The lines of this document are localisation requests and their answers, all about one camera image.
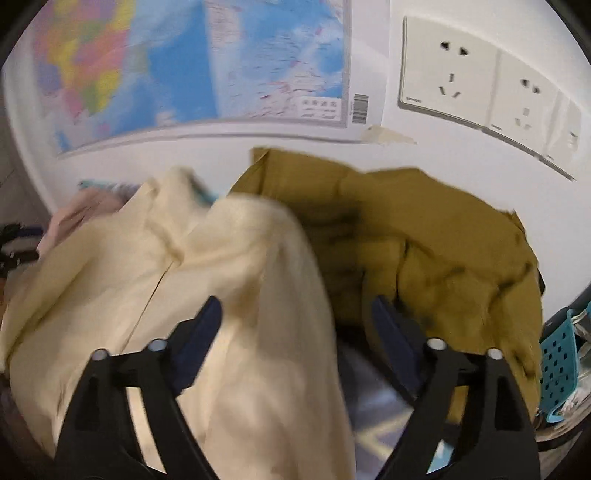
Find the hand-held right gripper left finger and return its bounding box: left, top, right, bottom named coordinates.
left=55, top=295, right=223, bottom=480

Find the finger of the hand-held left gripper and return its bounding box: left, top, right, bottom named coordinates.
left=0, top=222, right=45, bottom=241
left=0, top=248, right=40, bottom=278

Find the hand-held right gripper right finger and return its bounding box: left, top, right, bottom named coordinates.
left=372, top=294, right=541, bottom=480

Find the cream garment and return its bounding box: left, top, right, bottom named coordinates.
left=0, top=166, right=356, bottom=480

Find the pink cloth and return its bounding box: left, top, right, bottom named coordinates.
left=36, top=184, right=141, bottom=257

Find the mustard garment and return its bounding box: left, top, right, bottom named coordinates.
left=228, top=147, right=546, bottom=425

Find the patterned grey teal bed sheet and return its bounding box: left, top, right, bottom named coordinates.
left=336, top=337, right=459, bottom=477

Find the teal plastic basket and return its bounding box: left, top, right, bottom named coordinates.
left=537, top=302, right=591, bottom=424

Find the beige tape piece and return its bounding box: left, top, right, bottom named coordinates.
left=360, top=124, right=417, bottom=147

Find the colourful wall map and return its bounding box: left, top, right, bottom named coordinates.
left=2, top=0, right=389, bottom=158

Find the white wall switch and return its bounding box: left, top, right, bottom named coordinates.
left=539, top=91, right=586, bottom=180

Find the white wall socket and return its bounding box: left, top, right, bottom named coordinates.
left=484, top=50, right=568, bottom=157
left=398, top=15, right=503, bottom=126

